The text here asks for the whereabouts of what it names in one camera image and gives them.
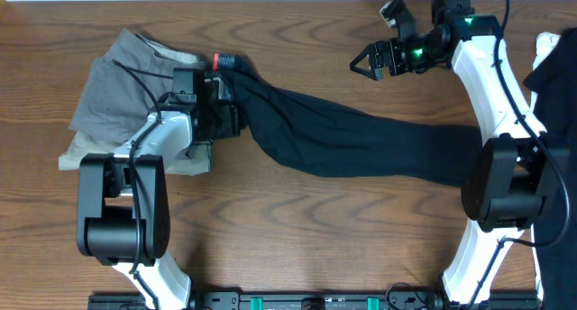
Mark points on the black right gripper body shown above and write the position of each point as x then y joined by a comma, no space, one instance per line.
405,56

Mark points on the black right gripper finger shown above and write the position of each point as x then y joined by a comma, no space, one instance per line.
360,69
365,58

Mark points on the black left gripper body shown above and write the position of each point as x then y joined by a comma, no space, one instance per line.
220,123

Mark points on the black leggings red waistband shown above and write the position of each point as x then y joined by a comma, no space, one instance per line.
325,139

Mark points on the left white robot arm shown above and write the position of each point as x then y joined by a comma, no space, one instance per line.
123,216

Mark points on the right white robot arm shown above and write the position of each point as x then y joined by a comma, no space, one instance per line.
520,168

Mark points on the folded grey trousers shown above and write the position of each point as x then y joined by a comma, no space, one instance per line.
116,100

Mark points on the black garment pile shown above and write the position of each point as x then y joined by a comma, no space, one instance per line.
553,85

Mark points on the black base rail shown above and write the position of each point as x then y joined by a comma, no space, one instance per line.
397,298

